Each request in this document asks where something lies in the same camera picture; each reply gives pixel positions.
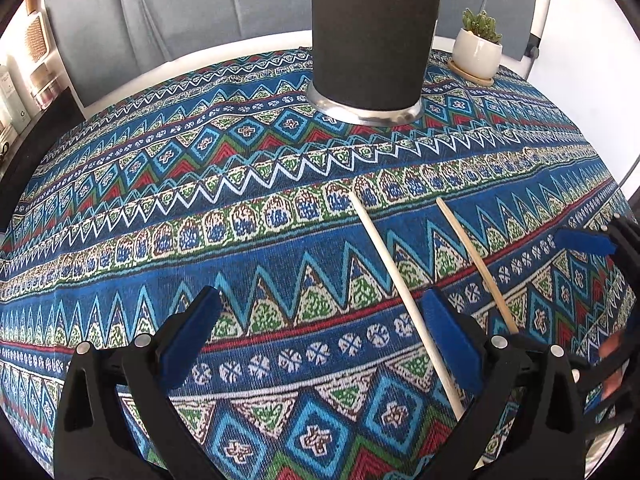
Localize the white board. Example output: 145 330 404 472
530 0 640 186

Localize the wooden hairbrush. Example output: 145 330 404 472
22 0 51 64

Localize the blue patterned tablecloth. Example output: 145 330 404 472
0 45 633 480

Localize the pale wooden chopstick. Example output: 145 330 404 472
349 193 485 470

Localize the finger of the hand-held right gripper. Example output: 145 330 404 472
571 330 633 432
555 214 635 282

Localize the cactus in white pot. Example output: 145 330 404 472
452 8 503 80

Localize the grey cloth backdrop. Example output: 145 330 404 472
40 0 543 107

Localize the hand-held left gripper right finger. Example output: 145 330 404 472
421 286 587 480

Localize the pink jar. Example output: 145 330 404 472
27 62 61 111

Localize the round wooden coaster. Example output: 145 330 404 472
446 59 496 87

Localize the black cup with metal base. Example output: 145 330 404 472
306 0 445 127

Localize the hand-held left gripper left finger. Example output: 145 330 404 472
52 285 224 480

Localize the person's right hand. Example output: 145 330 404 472
599 334 626 398

